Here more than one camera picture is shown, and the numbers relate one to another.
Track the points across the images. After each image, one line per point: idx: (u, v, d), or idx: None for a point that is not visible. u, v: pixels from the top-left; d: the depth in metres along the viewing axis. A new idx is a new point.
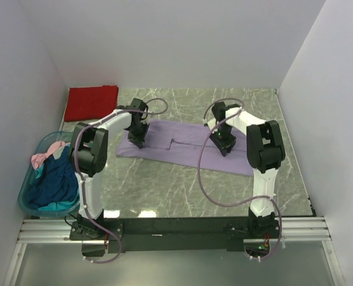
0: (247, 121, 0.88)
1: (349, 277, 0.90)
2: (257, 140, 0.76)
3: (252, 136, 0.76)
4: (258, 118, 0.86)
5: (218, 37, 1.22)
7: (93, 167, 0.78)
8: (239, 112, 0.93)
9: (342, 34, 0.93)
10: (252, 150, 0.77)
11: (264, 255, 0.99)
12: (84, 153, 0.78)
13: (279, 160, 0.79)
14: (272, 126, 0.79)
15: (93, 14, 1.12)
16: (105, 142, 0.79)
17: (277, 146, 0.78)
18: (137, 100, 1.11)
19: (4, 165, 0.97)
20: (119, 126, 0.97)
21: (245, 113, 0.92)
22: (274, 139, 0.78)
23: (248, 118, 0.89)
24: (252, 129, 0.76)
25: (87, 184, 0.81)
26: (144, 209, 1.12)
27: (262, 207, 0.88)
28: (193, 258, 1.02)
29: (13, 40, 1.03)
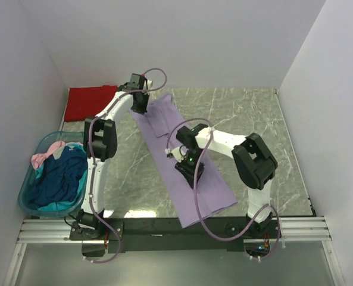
0: (227, 142, 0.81)
1: (349, 277, 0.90)
2: (249, 162, 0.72)
3: (242, 158, 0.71)
4: (236, 136, 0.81)
5: (218, 36, 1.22)
7: (107, 154, 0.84)
8: (211, 133, 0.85)
9: (343, 34, 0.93)
10: (245, 172, 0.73)
11: (264, 255, 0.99)
12: (97, 142, 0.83)
13: (273, 170, 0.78)
14: (255, 140, 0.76)
15: (92, 14, 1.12)
16: (115, 130, 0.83)
17: (266, 159, 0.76)
18: (135, 75, 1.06)
19: (4, 165, 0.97)
20: (123, 110, 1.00)
21: (218, 133, 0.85)
22: (262, 153, 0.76)
23: (227, 138, 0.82)
24: (240, 152, 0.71)
25: (97, 170, 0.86)
26: (144, 209, 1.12)
27: (262, 215, 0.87)
28: (193, 258, 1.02)
29: (13, 39, 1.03)
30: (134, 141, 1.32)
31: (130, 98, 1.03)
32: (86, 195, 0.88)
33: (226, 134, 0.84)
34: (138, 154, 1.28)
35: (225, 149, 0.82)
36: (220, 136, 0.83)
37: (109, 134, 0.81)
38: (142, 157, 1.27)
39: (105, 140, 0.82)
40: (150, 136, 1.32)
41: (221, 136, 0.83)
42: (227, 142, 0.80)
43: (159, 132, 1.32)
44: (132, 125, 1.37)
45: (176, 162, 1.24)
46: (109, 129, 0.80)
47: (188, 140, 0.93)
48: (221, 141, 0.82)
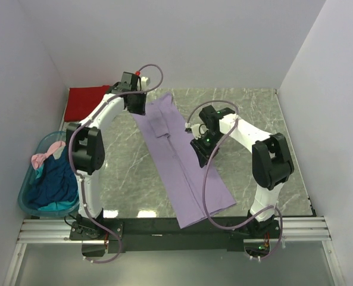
0: (250, 134, 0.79)
1: (349, 277, 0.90)
2: (265, 161, 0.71)
3: (261, 156, 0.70)
4: (261, 131, 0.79)
5: (218, 36, 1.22)
7: (91, 165, 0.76)
8: (236, 121, 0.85)
9: (343, 34, 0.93)
10: (261, 170, 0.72)
11: (264, 255, 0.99)
12: (81, 152, 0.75)
13: (287, 176, 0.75)
14: (280, 140, 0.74)
15: (92, 14, 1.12)
16: (100, 139, 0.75)
17: (285, 162, 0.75)
18: (127, 74, 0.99)
19: (4, 165, 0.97)
20: (113, 115, 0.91)
21: (244, 124, 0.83)
22: (281, 154, 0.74)
23: (250, 131, 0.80)
24: (259, 149, 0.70)
25: (86, 182, 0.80)
26: (144, 209, 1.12)
27: (264, 214, 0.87)
28: (193, 258, 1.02)
29: (13, 39, 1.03)
30: (134, 141, 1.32)
31: (121, 100, 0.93)
32: (81, 204, 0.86)
33: (251, 126, 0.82)
34: (138, 154, 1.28)
35: (246, 141, 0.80)
36: (243, 128, 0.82)
37: (94, 143, 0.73)
38: (142, 157, 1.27)
39: (89, 151, 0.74)
40: (149, 136, 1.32)
41: (245, 128, 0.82)
42: (249, 135, 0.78)
43: (158, 132, 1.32)
44: (132, 125, 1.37)
45: (176, 162, 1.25)
46: (93, 139, 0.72)
47: (211, 121, 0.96)
48: (243, 133, 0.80)
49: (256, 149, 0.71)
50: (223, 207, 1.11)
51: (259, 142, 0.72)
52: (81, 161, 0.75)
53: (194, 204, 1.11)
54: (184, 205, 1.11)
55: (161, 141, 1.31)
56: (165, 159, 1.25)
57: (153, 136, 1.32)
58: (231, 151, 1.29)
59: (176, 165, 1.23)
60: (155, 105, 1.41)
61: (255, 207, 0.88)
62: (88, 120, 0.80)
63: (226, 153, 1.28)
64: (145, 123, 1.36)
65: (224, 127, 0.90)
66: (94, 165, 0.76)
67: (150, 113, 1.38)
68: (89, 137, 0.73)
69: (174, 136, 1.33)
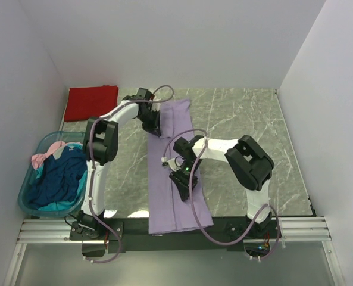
0: (221, 147, 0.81)
1: (349, 277, 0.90)
2: (243, 162, 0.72)
3: (236, 159, 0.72)
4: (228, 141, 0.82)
5: (218, 36, 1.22)
7: (106, 157, 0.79)
8: (205, 142, 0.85)
9: (343, 34, 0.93)
10: (241, 173, 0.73)
11: (264, 255, 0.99)
12: (98, 143, 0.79)
13: (271, 170, 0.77)
14: (246, 141, 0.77)
15: (92, 14, 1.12)
16: (118, 133, 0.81)
17: (262, 158, 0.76)
18: (142, 90, 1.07)
19: (4, 165, 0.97)
20: (127, 118, 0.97)
21: (212, 140, 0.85)
22: (256, 154, 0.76)
23: (219, 144, 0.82)
24: (232, 155, 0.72)
25: (96, 173, 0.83)
26: (144, 209, 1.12)
27: (262, 214, 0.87)
28: (193, 258, 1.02)
29: (13, 40, 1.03)
30: (134, 141, 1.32)
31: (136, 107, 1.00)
32: (86, 197, 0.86)
33: (219, 140, 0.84)
34: (138, 154, 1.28)
35: (219, 154, 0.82)
36: (212, 143, 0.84)
37: (112, 134, 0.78)
38: (142, 157, 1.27)
39: (106, 142, 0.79)
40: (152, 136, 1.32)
41: (215, 143, 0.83)
42: (220, 148, 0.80)
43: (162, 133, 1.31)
44: (132, 125, 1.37)
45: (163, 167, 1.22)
46: (113, 129, 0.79)
47: (186, 152, 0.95)
48: (215, 147, 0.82)
49: (229, 156, 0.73)
50: (200, 226, 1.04)
51: (230, 148, 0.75)
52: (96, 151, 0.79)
53: (172, 213, 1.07)
54: (161, 210, 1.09)
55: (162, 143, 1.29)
56: (155, 162, 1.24)
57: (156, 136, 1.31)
58: None
59: (169, 170, 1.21)
60: (166, 105, 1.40)
61: (251, 210, 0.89)
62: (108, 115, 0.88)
63: None
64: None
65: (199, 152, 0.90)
66: (108, 157, 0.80)
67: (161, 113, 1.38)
68: (108, 129, 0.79)
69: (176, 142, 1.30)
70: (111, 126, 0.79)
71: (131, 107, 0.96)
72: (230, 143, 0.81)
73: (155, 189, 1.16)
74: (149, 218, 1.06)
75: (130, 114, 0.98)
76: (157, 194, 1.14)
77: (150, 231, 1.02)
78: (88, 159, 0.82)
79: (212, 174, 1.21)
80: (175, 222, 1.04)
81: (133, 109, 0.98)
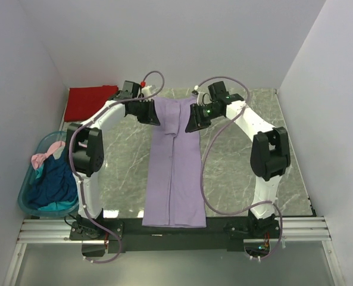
0: (253, 124, 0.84)
1: (349, 277, 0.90)
2: (264, 151, 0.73)
3: (260, 146, 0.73)
4: (263, 122, 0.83)
5: (219, 36, 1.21)
7: (89, 168, 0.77)
8: (242, 109, 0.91)
9: (343, 34, 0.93)
10: (258, 160, 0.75)
11: (264, 255, 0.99)
12: (80, 154, 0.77)
13: (284, 168, 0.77)
14: (280, 133, 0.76)
15: (92, 14, 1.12)
16: (100, 142, 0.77)
17: (283, 156, 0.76)
18: (128, 83, 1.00)
19: (4, 165, 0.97)
20: (113, 120, 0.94)
21: (249, 112, 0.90)
22: (281, 148, 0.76)
23: (252, 120, 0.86)
24: (260, 139, 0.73)
25: (85, 185, 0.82)
26: (142, 208, 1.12)
27: (264, 210, 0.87)
28: (193, 258, 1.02)
29: (13, 40, 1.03)
30: (134, 141, 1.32)
31: (122, 107, 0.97)
32: (80, 205, 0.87)
33: (255, 115, 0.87)
34: (138, 154, 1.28)
35: (250, 130, 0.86)
36: (248, 115, 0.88)
37: (93, 145, 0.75)
38: (143, 157, 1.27)
39: (88, 152, 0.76)
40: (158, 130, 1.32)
41: (250, 117, 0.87)
42: (253, 125, 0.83)
43: (168, 130, 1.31)
44: (132, 125, 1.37)
45: (161, 164, 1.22)
46: (94, 139, 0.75)
47: (218, 103, 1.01)
48: (249, 121, 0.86)
49: (256, 140, 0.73)
50: (191, 224, 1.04)
51: (261, 133, 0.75)
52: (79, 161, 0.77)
53: (167, 210, 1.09)
54: (156, 207, 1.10)
55: (165, 138, 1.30)
56: (155, 159, 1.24)
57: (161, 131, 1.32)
58: (231, 151, 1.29)
59: (168, 168, 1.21)
60: (172, 102, 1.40)
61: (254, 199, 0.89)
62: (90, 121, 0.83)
63: (226, 153, 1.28)
64: (159, 114, 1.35)
65: (231, 114, 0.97)
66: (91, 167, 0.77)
67: (168, 109, 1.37)
68: (90, 139, 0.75)
69: (179, 140, 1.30)
70: (92, 134, 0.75)
71: (115, 109, 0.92)
72: (262, 124, 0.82)
73: (153, 186, 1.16)
74: (144, 210, 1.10)
75: (116, 115, 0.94)
76: (154, 189, 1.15)
77: (142, 221, 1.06)
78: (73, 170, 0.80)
79: (213, 174, 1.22)
80: (168, 217, 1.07)
81: (119, 110, 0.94)
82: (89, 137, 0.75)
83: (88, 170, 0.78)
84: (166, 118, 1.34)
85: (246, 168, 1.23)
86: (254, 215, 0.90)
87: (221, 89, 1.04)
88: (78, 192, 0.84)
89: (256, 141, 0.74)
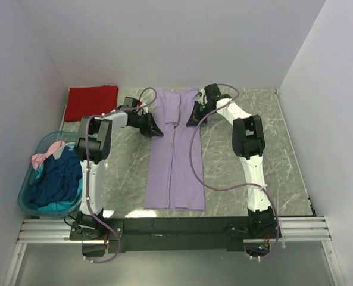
0: (235, 114, 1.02)
1: (349, 277, 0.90)
2: (241, 133, 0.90)
3: (238, 128, 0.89)
4: (243, 112, 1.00)
5: (219, 36, 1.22)
7: (100, 152, 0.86)
8: (227, 104, 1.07)
9: (343, 33, 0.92)
10: (237, 141, 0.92)
11: (264, 255, 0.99)
12: (91, 142, 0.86)
13: (261, 148, 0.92)
14: (255, 120, 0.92)
15: (92, 14, 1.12)
16: (110, 131, 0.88)
17: (258, 139, 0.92)
18: (128, 99, 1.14)
19: (4, 165, 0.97)
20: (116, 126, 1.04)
21: (233, 106, 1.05)
22: (256, 132, 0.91)
23: (236, 111, 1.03)
24: (238, 123, 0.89)
25: (91, 173, 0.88)
26: (136, 209, 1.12)
27: (258, 199, 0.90)
28: (193, 257, 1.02)
29: (13, 41, 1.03)
30: (135, 141, 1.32)
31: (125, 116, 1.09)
32: (84, 197, 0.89)
33: (237, 107, 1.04)
34: (138, 154, 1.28)
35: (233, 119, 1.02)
36: (233, 107, 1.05)
37: (106, 131, 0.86)
38: (142, 157, 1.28)
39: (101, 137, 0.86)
40: (159, 119, 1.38)
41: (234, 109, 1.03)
42: (235, 114, 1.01)
43: (168, 119, 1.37)
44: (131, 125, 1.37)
45: (163, 152, 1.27)
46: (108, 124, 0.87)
47: (210, 102, 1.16)
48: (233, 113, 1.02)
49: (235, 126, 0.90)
50: (190, 208, 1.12)
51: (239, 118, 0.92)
52: (91, 147, 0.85)
53: (168, 193, 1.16)
54: (158, 192, 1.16)
55: (166, 127, 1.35)
56: (156, 147, 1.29)
57: (162, 120, 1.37)
58: (231, 151, 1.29)
59: (169, 157, 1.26)
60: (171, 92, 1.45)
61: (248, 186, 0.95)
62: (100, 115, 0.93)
63: (226, 153, 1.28)
64: (160, 105, 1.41)
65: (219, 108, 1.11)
66: (102, 152, 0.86)
67: (169, 100, 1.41)
68: (102, 126, 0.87)
69: (179, 128, 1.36)
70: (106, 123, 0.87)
71: (119, 114, 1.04)
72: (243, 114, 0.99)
73: (155, 174, 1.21)
74: (146, 194, 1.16)
75: (119, 121, 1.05)
76: (156, 179, 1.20)
77: (144, 204, 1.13)
78: (82, 159, 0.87)
79: (213, 174, 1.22)
80: (169, 201, 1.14)
81: (122, 116, 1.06)
82: (102, 123, 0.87)
83: (99, 155, 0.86)
84: (166, 108, 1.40)
85: None
86: (251, 208, 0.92)
87: (216, 88, 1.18)
88: (84, 181, 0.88)
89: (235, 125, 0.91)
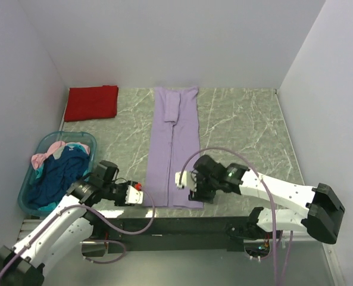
0: (290, 195, 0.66)
1: (350, 277, 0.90)
2: (325, 221, 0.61)
3: (322, 221, 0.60)
4: (297, 187, 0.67)
5: (218, 36, 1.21)
7: None
8: (264, 183, 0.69)
9: (343, 33, 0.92)
10: (320, 230, 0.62)
11: (264, 255, 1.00)
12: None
13: (336, 215, 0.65)
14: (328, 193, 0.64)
15: (91, 14, 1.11)
16: (33, 275, 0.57)
17: (337, 210, 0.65)
18: (102, 167, 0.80)
19: (3, 164, 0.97)
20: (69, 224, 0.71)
21: (271, 182, 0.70)
22: (333, 204, 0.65)
23: (284, 189, 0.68)
24: (317, 213, 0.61)
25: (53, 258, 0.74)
26: (134, 210, 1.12)
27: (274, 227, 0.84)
28: (193, 258, 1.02)
29: (13, 40, 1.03)
30: (134, 142, 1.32)
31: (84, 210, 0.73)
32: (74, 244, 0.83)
33: (280, 182, 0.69)
34: (138, 155, 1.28)
35: (285, 202, 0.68)
36: (277, 187, 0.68)
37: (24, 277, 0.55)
38: (142, 157, 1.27)
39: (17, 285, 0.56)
40: (158, 117, 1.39)
41: (280, 190, 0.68)
42: (291, 198, 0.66)
43: (167, 117, 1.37)
44: (131, 125, 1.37)
45: (162, 152, 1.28)
46: (24, 274, 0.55)
47: (224, 184, 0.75)
48: (283, 195, 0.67)
49: (310, 221, 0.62)
50: (189, 205, 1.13)
51: (309, 204, 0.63)
52: None
53: (165, 192, 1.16)
54: (156, 191, 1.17)
55: (165, 126, 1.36)
56: (155, 146, 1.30)
57: (162, 119, 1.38)
58: (231, 151, 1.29)
59: (168, 157, 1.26)
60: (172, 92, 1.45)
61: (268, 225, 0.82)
62: (24, 246, 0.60)
63: (226, 153, 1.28)
64: (159, 104, 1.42)
65: (249, 191, 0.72)
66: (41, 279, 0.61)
67: (168, 99, 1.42)
68: (19, 273, 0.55)
69: (178, 127, 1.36)
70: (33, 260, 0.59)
71: (70, 213, 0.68)
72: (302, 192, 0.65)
73: (154, 174, 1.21)
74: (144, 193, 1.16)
75: (75, 217, 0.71)
76: (155, 178, 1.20)
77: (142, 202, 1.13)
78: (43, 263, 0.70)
79: None
80: (167, 199, 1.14)
81: (77, 213, 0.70)
82: (17, 270, 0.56)
83: None
84: (166, 106, 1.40)
85: None
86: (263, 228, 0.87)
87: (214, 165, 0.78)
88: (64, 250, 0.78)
89: (309, 219, 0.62)
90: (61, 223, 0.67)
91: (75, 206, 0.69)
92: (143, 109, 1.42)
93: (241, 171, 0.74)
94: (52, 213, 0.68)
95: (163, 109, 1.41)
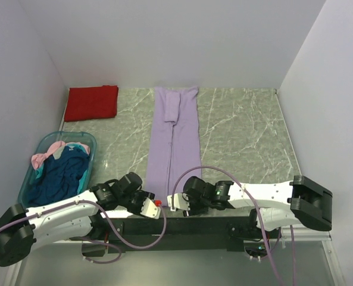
0: (271, 195, 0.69)
1: (349, 277, 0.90)
2: (311, 210, 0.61)
3: (306, 211, 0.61)
4: (275, 186, 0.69)
5: (218, 36, 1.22)
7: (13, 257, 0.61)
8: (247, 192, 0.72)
9: (343, 33, 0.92)
10: (310, 220, 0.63)
11: (264, 255, 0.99)
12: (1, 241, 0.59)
13: (324, 200, 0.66)
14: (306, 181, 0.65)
15: (91, 14, 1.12)
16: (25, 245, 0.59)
17: (322, 195, 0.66)
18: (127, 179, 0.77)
19: (3, 164, 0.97)
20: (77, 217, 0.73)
21: (252, 188, 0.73)
22: (314, 191, 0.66)
23: (264, 191, 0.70)
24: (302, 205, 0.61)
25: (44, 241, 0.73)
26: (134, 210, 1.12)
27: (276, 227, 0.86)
28: (193, 258, 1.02)
29: (13, 40, 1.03)
30: (135, 142, 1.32)
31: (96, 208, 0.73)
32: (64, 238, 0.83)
33: (259, 186, 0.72)
34: (138, 154, 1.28)
35: (272, 204, 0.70)
36: (259, 191, 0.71)
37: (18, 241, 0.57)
38: (142, 157, 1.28)
39: (8, 245, 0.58)
40: (158, 117, 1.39)
41: (262, 193, 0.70)
42: (274, 198, 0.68)
43: (167, 117, 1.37)
44: (131, 125, 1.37)
45: (161, 153, 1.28)
46: (18, 239, 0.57)
47: (215, 203, 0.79)
48: (265, 197, 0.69)
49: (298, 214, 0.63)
50: None
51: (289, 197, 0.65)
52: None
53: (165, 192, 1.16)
54: (156, 192, 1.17)
55: (165, 126, 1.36)
56: (154, 147, 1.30)
57: (162, 119, 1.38)
58: (231, 151, 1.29)
59: (168, 157, 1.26)
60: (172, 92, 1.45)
61: (269, 224, 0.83)
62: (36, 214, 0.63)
63: (226, 153, 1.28)
64: (159, 104, 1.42)
65: (239, 202, 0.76)
66: (25, 254, 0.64)
67: (168, 99, 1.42)
68: (16, 237, 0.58)
69: (178, 127, 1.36)
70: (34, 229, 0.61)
71: (85, 207, 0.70)
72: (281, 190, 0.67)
73: (154, 174, 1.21)
74: None
75: (85, 213, 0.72)
76: (155, 178, 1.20)
77: None
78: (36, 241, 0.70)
79: (212, 174, 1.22)
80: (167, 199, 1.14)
81: (89, 209, 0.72)
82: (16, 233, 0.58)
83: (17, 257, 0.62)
84: (166, 106, 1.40)
85: (245, 168, 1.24)
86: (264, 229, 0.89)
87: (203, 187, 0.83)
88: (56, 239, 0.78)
89: (295, 213, 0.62)
90: (74, 212, 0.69)
91: (93, 204, 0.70)
92: (143, 109, 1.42)
93: (227, 187, 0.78)
94: (70, 199, 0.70)
95: (163, 109, 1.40)
